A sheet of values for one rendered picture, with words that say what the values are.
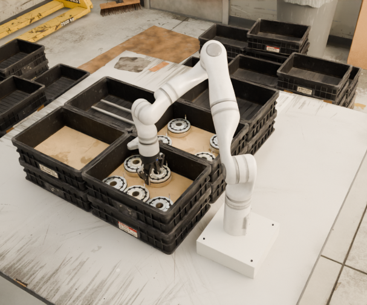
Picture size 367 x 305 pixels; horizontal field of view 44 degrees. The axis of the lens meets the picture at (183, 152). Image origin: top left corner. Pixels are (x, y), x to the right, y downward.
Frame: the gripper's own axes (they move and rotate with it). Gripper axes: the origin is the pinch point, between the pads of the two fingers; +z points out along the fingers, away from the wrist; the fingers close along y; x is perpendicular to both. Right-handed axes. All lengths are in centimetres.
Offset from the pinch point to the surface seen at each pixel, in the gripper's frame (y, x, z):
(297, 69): 166, 26, 36
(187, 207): -2.1, -19.8, 1.4
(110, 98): 31, 59, 3
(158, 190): -1.7, -4.5, 2.6
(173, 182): 5.3, -6.4, 2.5
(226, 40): 191, 105, 48
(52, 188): -22.5, 38.0, 11.9
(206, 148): 29.5, -3.4, 2.5
